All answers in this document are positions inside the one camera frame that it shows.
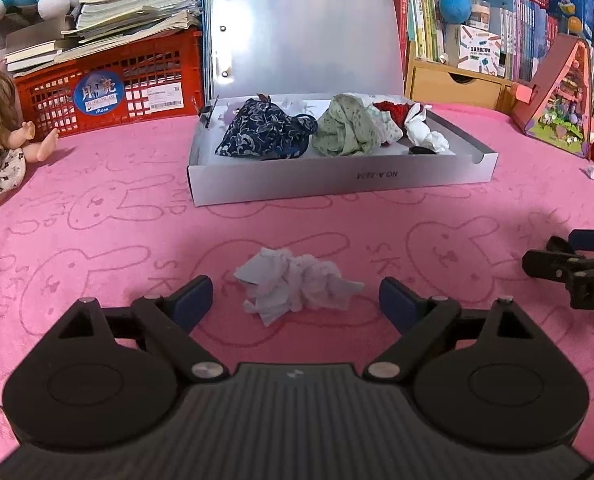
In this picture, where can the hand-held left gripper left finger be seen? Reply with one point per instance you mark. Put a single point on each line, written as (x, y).
(192, 305)

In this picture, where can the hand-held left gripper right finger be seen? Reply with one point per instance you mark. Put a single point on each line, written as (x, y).
(398, 305)

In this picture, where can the silver cardboard box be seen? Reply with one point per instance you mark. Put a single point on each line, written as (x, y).
(327, 182)

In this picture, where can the black round container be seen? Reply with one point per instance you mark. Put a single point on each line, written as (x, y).
(422, 150)

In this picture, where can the white fluffy plush toy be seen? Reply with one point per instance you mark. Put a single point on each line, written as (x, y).
(424, 132)

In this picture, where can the green floral cloth pouch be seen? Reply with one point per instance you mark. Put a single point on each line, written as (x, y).
(347, 127)

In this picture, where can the navy floral cloth pouch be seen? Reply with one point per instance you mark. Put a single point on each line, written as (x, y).
(262, 132)

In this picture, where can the red crochet piece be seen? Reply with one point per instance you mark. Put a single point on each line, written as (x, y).
(394, 109)

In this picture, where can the pink bunny print towel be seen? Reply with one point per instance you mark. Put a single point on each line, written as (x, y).
(102, 240)

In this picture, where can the pink triangular house model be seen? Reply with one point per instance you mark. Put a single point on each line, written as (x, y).
(557, 105)

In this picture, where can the wooden drawer box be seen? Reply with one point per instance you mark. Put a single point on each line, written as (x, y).
(442, 85)

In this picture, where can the white patterned card box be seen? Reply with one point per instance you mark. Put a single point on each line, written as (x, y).
(479, 50)

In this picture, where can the row of colourful books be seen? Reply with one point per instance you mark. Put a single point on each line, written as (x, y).
(527, 25)

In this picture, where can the red plastic crate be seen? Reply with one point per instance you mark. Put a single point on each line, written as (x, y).
(142, 70)

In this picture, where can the blue plush ball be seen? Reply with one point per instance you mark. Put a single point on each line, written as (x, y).
(456, 5)

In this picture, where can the stack of worn books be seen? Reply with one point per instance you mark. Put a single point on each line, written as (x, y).
(127, 5)

